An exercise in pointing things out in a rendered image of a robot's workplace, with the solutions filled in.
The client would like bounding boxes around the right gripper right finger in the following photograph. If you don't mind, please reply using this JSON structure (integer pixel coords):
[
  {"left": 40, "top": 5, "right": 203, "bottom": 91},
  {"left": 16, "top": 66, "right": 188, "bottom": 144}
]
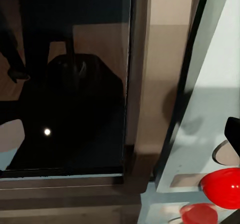
[{"left": 224, "top": 116, "right": 240, "bottom": 156}]

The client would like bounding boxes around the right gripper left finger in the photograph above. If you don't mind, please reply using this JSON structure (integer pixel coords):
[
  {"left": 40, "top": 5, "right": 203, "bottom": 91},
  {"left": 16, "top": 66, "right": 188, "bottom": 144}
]
[{"left": 0, "top": 117, "right": 26, "bottom": 177}]

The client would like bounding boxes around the microwave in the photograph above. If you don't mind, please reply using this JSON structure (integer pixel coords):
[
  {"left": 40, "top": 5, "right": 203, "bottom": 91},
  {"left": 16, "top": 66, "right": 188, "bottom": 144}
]
[{"left": 0, "top": 0, "right": 240, "bottom": 210}]

